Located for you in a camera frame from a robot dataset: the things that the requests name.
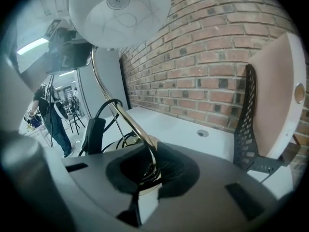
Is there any beige binder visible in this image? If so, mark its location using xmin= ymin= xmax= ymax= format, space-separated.
xmin=248 ymin=32 xmax=307 ymax=160

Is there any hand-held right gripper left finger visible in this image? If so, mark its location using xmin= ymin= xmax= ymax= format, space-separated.
xmin=61 ymin=144 xmax=155 ymax=227

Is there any black folding chair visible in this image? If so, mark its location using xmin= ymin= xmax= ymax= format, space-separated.
xmin=66 ymin=112 xmax=85 ymax=133

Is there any white desk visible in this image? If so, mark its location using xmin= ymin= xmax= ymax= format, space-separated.
xmin=77 ymin=106 xmax=294 ymax=227

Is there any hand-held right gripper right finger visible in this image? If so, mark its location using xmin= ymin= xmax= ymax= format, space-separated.
xmin=141 ymin=141 xmax=283 ymax=232

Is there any ceiling light bar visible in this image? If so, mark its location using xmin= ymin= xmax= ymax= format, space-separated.
xmin=16 ymin=38 xmax=49 ymax=55

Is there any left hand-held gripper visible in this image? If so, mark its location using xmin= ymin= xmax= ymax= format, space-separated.
xmin=44 ymin=19 xmax=94 ymax=75

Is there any black mesh file holder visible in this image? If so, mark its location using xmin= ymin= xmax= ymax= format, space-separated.
xmin=233 ymin=63 xmax=290 ymax=176

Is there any gold ring globe lamp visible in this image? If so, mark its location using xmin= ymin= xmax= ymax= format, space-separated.
xmin=68 ymin=0 xmax=172 ymax=195

